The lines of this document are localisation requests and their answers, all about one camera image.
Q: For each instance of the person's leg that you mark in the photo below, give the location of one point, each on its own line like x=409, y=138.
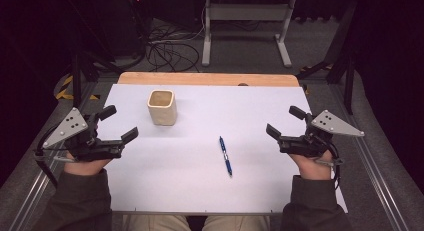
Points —
x=236, y=223
x=156, y=223

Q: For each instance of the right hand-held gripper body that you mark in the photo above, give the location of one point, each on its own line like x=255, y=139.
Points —
x=333, y=126

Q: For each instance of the wooden table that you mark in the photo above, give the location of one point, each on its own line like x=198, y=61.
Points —
x=200, y=79

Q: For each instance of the beige square cup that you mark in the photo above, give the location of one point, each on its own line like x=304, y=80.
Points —
x=162, y=112

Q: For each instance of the blue pen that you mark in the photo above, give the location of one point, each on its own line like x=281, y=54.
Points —
x=225, y=156

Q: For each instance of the person's right hand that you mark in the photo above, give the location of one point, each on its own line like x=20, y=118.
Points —
x=315, y=167

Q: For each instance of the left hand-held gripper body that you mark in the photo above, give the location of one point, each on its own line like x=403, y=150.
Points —
x=71, y=126

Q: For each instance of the yellow and black tape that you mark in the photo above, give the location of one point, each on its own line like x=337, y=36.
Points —
x=63, y=95

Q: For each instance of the white metal stand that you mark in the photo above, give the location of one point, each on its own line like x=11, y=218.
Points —
x=206, y=41

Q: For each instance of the black metal stand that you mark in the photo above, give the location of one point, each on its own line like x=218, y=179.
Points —
x=349, y=91
x=76, y=84

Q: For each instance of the person's right leg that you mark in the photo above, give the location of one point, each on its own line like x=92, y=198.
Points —
x=236, y=223

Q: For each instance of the white table mat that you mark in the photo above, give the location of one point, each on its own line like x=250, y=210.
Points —
x=200, y=184

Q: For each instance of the metal floor rail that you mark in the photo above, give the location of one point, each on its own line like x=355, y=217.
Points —
x=376, y=177
x=33, y=197

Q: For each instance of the person's left leg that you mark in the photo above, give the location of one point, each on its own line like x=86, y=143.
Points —
x=156, y=223

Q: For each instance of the person's left hand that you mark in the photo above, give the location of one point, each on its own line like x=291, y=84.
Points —
x=85, y=167

